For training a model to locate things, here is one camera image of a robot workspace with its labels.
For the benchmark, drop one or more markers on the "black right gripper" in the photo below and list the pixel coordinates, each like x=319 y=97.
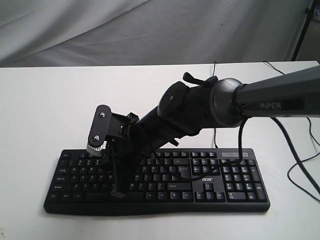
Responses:
x=129 y=141

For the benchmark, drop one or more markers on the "black acer keyboard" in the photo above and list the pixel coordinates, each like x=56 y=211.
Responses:
x=175 y=180

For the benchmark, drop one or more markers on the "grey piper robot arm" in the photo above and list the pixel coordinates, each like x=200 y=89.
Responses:
x=191 y=105

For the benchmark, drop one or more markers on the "white backdrop cloth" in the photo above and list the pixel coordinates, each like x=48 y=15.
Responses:
x=65 y=33

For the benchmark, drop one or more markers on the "black tripod stand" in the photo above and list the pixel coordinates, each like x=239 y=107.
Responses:
x=308 y=12

